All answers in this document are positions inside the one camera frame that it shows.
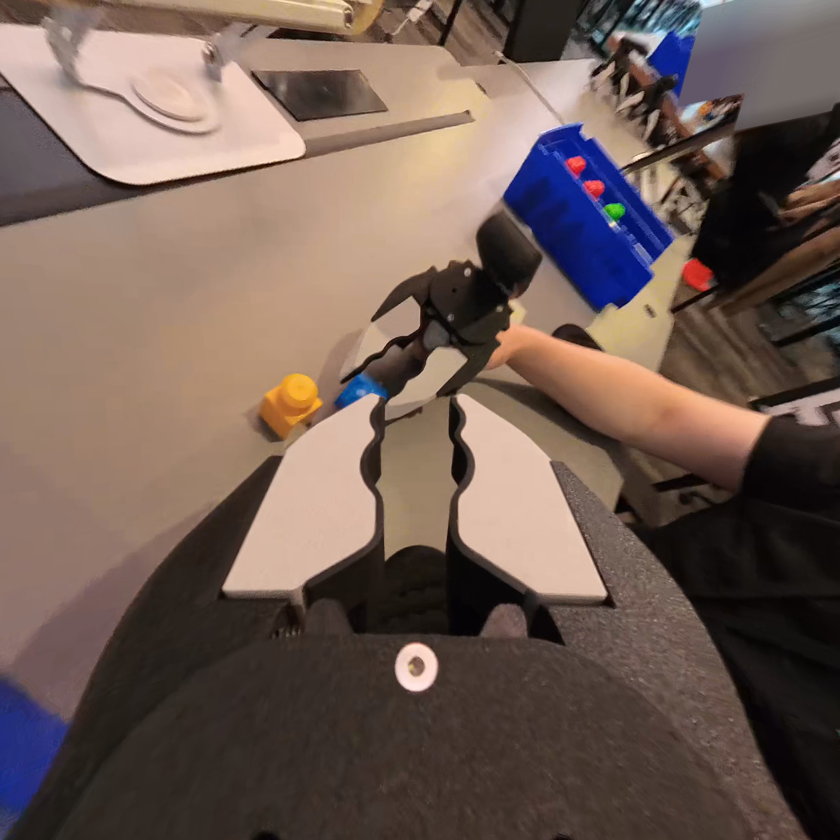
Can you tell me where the black partition panel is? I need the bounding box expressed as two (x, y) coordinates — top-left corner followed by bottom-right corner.
(502, 0), (587, 64)

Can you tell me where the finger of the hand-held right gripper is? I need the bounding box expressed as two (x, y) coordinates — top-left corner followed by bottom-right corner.
(340, 297), (424, 387)
(385, 344), (470, 422)

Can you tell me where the blue plastic bin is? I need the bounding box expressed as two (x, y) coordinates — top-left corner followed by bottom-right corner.
(502, 122), (677, 313)
(0, 678), (72, 824)

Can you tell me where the grey desk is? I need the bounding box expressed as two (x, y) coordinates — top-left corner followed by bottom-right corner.
(0, 26), (697, 723)

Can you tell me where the thin grey cable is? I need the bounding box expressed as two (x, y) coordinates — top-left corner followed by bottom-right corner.
(493, 51), (573, 127)

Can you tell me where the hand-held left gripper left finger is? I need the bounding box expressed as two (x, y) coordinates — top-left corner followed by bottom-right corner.
(222, 394), (387, 627)

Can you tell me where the person's right forearm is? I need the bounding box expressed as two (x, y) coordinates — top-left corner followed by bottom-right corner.
(525, 328), (770, 493)

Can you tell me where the white document stand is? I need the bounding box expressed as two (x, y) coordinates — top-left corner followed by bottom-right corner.
(0, 0), (386, 187)

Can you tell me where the orange one-stud block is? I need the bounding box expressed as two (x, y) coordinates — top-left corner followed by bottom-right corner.
(259, 373), (324, 441)

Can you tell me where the blue one-stud block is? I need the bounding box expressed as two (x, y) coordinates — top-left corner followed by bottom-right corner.
(334, 374), (390, 412)

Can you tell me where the black desk inlay panel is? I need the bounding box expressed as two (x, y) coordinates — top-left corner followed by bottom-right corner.
(0, 85), (126, 228)

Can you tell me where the person's right hand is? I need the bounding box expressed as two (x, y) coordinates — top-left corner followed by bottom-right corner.
(482, 325), (547, 371)

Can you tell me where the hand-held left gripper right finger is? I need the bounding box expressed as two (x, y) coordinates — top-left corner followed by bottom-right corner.
(446, 394), (610, 624)

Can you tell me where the person's black jacket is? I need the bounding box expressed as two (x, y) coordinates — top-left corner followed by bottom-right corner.
(646, 413), (840, 840)

